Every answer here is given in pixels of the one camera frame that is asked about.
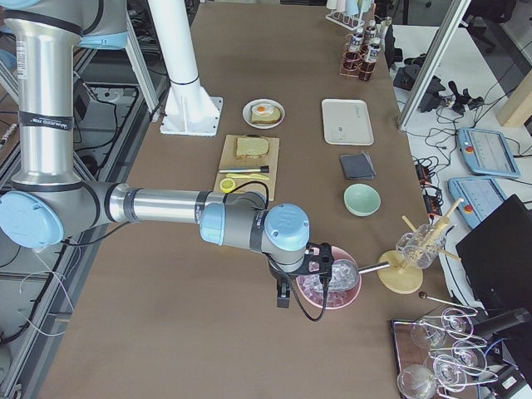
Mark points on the green bowl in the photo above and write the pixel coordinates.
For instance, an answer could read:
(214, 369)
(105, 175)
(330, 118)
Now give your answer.
(361, 200)

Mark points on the wine glass rack tray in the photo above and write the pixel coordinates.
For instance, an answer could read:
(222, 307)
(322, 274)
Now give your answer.
(408, 353)

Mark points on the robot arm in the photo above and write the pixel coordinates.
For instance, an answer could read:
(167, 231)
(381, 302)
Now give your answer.
(49, 201)

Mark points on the tea bottle one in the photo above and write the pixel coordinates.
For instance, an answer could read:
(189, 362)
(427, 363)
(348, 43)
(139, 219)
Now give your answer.
(354, 45)

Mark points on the tea bottle two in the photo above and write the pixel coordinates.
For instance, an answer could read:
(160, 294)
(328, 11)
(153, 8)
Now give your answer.
(370, 32)

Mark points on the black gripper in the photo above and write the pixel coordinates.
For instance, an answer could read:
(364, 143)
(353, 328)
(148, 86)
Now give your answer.
(278, 279)

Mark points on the wine glass four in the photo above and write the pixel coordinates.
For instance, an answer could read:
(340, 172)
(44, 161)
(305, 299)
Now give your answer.
(417, 382)

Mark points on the wine glass one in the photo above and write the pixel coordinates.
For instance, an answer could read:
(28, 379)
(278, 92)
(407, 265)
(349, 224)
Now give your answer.
(427, 336)

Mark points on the wooden cutting board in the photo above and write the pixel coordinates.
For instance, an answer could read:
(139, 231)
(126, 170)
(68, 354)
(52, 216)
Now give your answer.
(229, 160)

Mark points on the cream rabbit tray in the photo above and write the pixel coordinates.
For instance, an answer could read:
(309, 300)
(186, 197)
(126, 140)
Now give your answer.
(346, 122)

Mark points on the glass mug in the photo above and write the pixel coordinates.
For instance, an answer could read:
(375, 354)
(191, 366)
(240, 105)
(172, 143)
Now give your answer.
(420, 248)

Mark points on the wine glass two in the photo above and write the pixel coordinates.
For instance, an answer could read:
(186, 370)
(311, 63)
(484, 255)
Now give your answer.
(458, 323)

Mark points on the blue teach pendant near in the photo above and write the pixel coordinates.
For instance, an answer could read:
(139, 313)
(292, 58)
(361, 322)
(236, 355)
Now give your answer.
(481, 195)

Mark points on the yellow plastic knife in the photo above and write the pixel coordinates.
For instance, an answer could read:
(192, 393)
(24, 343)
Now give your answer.
(255, 176)

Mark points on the wine glass three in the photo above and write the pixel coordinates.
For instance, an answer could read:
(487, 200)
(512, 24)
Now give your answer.
(457, 367)

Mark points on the white wire cup rack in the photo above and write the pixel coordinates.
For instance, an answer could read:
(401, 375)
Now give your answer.
(348, 13)

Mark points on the blue teach pendant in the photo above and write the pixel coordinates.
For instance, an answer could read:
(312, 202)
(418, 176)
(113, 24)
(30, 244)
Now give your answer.
(481, 195)
(487, 153)

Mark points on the copper wire bottle rack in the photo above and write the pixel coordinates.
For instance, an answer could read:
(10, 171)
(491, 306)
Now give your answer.
(347, 68)

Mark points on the aluminium frame post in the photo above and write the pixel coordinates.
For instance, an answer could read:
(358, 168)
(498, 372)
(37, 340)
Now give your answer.
(436, 51)

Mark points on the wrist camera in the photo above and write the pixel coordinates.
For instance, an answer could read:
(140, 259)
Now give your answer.
(317, 260)

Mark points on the folded grey cloth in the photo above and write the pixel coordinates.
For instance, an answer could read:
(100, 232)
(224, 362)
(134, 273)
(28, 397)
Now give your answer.
(358, 166)

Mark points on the black laptop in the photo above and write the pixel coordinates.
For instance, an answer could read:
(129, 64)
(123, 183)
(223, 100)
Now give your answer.
(496, 257)

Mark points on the blue teach pendant far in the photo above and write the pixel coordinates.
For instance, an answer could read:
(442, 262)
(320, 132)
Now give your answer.
(487, 153)

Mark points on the pink ice bowl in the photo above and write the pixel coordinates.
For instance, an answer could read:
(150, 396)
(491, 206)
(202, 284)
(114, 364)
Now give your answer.
(311, 289)

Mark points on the tea bottle three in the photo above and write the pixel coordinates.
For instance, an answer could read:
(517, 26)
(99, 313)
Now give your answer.
(370, 59)

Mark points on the fried egg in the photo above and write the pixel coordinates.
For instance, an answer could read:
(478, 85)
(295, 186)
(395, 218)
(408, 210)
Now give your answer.
(262, 109)

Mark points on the metal ice scoop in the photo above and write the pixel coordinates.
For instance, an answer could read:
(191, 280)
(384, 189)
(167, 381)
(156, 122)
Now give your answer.
(346, 274)

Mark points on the half lemon slice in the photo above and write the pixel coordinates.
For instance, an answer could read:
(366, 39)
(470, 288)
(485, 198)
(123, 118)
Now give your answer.
(227, 185)

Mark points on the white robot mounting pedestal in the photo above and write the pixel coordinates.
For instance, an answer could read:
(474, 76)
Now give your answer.
(189, 109)

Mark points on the bread slice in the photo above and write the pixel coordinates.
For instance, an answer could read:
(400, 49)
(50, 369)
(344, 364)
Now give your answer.
(251, 147)
(267, 120)

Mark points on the metal cylinder with black cap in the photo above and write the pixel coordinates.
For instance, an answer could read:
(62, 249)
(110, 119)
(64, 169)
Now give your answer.
(240, 170)

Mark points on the wooden mug tree stand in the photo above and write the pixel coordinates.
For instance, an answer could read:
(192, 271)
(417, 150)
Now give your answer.
(408, 280)

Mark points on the white round plate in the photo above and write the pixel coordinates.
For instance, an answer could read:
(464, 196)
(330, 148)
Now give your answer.
(247, 108)

